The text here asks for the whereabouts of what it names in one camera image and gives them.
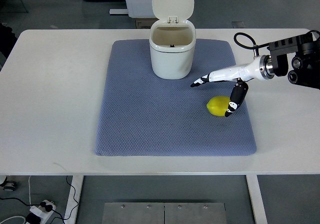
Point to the right white table leg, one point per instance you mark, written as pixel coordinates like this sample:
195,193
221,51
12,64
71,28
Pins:
256,199

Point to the black object at left edge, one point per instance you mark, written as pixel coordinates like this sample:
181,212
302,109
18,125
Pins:
7,40

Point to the white power strip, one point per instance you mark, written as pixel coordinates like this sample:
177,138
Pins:
41,213

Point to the white table leg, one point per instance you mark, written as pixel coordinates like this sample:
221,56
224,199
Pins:
256,199
75,182

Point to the blue quilted mat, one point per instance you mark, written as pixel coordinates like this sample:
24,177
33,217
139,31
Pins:
144,115

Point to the grey metal floor plate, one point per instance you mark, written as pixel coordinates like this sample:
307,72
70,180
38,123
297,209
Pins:
164,212

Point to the white trash bin with lid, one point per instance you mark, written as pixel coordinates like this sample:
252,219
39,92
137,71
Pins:
172,38

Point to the caster wheel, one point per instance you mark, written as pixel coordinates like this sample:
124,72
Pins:
7,185

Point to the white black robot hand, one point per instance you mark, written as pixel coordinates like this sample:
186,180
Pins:
232,78

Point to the cardboard box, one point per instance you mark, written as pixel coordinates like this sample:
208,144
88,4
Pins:
144,23

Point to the yellow lemon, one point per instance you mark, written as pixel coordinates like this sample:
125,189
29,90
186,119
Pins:
218,105

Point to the left white table leg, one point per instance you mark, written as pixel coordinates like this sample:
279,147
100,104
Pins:
75,182

